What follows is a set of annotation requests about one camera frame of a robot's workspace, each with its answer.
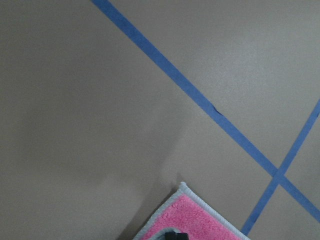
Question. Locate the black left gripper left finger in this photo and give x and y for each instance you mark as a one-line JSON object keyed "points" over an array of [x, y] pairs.
{"points": [[170, 236]]}

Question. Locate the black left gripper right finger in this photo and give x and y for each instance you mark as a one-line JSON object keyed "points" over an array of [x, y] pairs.
{"points": [[181, 236]]}

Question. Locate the pink and grey towel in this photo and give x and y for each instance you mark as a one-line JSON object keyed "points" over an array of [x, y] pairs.
{"points": [[184, 212]]}

